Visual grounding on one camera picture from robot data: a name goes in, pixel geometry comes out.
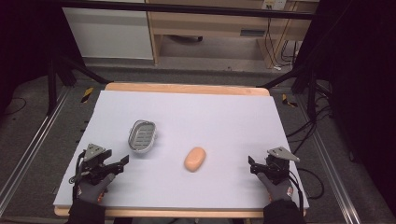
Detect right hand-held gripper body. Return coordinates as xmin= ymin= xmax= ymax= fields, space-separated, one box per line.
xmin=257 ymin=146 xmax=301 ymax=185

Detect wooden desk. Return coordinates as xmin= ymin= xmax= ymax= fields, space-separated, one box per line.
xmin=145 ymin=0 xmax=320 ymax=70

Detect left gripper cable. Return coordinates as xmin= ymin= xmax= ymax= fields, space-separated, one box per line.
xmin=68 ymin=150 xmax=87 ymax=200

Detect person's left hand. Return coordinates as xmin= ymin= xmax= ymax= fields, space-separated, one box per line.
xmin=76 ymin=173 xmax=117 ymax=205

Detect white cabinet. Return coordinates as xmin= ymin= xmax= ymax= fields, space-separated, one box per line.
xmin=62 ymin=7 xmax=155 ymax=61

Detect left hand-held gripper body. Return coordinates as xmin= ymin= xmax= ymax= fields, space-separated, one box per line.
xmin=78 ymin=143 xmax=125 ymax=186

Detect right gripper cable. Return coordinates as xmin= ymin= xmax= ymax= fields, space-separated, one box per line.
xmin=288 ymin=167 xmax=325 ymax=213

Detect metal soap dish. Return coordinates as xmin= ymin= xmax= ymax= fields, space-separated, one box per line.
xmin=127 ymin=119 xmax=158 ymax=154

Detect black floor cables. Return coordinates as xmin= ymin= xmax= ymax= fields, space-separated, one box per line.
xmin=285 ymin=83 xmax=332 ymax=155

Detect metal floor rail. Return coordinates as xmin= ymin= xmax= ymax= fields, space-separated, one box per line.
xmin=297 ymin=94 xmax=363 ymax=224
xmin=0 ymin=87 xmax=72 ymax=216

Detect yellow black floor tape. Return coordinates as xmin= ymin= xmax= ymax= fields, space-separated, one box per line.
xmin=281 ymin=93 xmax=298 ymax=109
xmin=80 ymin=87 xmax=94 ymax=105

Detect person's right hand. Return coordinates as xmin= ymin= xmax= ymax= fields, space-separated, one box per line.
xmin=257 ymin=172 xmax=294 ymax=203

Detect black metal frame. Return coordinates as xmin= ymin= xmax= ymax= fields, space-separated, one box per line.
xmin=46 ymin=0 xmax=318 ymax=117

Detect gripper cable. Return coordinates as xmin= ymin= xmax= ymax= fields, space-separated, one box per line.
xmin=68 ymin=150 xmax=87 ymax=200
xmin=288 ymin=167 xmax=325 ymax=213

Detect orange bread roll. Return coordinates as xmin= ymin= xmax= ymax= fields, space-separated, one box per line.
xmin=183 ymin=147 xmax=207 ymax=173

